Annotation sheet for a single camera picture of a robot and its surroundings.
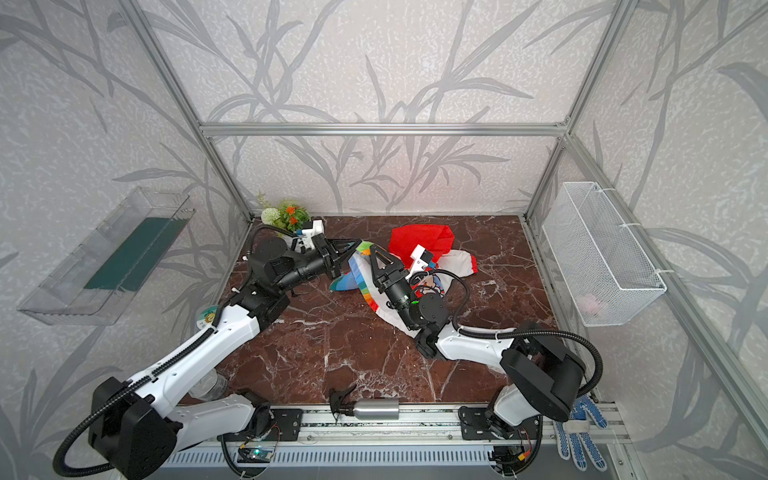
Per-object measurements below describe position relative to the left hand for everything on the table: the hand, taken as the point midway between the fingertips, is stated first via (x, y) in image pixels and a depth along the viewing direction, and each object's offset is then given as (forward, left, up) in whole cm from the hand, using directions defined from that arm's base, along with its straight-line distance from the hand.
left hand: (364, 236), depth 65 cm
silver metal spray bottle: (-29, +1, -33) cm, 44 cm away
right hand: (-1, -1, -1) cm, 2 cm away
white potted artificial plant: (+25, +30, -20) cm, 44 cm away
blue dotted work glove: (-33, -51, -35) cm, 70 cm away
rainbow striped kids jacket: (+28, -21, -36) cm, 50 cm away
